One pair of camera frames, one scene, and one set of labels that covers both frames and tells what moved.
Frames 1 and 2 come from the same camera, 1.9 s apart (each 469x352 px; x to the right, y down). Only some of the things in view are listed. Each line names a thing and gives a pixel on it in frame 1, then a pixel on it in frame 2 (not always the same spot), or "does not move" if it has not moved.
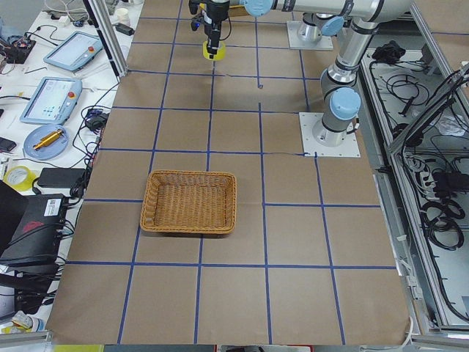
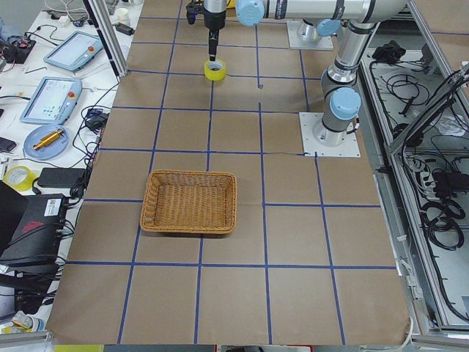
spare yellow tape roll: [20, 177] does not move
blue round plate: [44, 140] does not move
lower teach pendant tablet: [53, 101] does not move
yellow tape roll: [220, 54] -> [215, 75]
